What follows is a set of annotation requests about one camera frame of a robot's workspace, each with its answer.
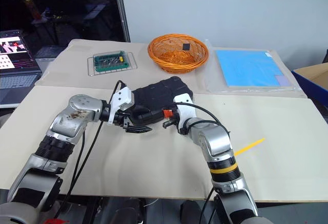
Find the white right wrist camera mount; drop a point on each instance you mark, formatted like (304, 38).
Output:
(185, 108)

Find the clear plastic sleeve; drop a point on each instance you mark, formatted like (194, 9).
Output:
(212, 83)

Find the open grey laptop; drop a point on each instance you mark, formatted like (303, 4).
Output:
(15, 83)

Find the small black square card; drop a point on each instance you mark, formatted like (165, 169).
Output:
(186, 47)

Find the grey metal post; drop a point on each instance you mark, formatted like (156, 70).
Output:
(121, 8)

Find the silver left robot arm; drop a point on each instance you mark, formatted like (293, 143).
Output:
(71, 119)

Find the beige table sheet under basket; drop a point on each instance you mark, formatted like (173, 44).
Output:
(74, 62)

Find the small lavender paper piece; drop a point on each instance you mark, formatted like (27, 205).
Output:
(283, 81)

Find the blue paper sheet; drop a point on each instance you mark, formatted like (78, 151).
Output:
(246, 67)

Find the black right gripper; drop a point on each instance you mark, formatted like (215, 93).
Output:
(176, 119)

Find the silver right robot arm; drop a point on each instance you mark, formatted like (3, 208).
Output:
(217, 142)

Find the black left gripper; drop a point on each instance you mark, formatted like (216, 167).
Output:
(121, 119)

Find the orange wicker basket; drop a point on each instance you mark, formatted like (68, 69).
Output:
(178, 57)

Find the blue cardboard box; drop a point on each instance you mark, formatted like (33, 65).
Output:
(312, 80)

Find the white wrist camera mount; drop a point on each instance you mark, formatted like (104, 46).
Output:
(120, 98)
(185, 108)

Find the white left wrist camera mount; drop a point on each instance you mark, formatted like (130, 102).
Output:
(120, 98)

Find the green circuit board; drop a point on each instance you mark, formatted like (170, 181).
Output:
(110, 61)

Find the black plastic tool case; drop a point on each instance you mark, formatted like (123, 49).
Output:
(156, 98)

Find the yellow tape strip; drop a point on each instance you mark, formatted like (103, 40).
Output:
(249, 147)

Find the large beige table sheet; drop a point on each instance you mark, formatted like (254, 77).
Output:
(153, 167)

